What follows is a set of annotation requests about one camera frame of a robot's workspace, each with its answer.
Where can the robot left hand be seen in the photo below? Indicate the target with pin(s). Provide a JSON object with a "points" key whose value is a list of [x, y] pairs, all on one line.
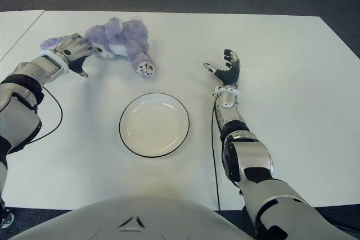
{"points": [[71, 49]]}

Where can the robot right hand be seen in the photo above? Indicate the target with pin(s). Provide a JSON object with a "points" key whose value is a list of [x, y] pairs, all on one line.
{"points": [[228, 74]]}

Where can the purple plush bunny doll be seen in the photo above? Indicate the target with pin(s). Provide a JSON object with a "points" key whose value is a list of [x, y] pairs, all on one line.
{"points": [[129, 36]]}

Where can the robot left arm silver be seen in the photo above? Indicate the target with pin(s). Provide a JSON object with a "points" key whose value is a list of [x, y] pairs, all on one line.
{"points": [[19, 105]]}

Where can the robot right arm silver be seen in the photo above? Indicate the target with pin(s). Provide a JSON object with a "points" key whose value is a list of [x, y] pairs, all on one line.
{"points": [[250, 155]]}

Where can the white plate black rim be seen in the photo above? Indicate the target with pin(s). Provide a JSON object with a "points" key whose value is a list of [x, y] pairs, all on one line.
{"points": [[154, 126]]}

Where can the silver robot torso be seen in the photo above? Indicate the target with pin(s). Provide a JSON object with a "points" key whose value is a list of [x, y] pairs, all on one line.
{"points": [[135, 209]]}

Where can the grey caster wheel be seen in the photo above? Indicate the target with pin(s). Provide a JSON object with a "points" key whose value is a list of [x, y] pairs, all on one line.
{"points": [[6, 220]]}

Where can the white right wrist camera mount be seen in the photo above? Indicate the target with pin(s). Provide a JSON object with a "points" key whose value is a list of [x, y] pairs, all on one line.
{"points": [[228, 90]]}

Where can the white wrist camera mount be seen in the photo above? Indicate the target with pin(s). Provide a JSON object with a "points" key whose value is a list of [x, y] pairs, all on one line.
{"points": [[228, 90], [60, 60]]}

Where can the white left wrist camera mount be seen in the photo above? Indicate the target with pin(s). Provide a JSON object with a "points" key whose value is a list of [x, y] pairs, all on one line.
{"points": [[60, 60]]}

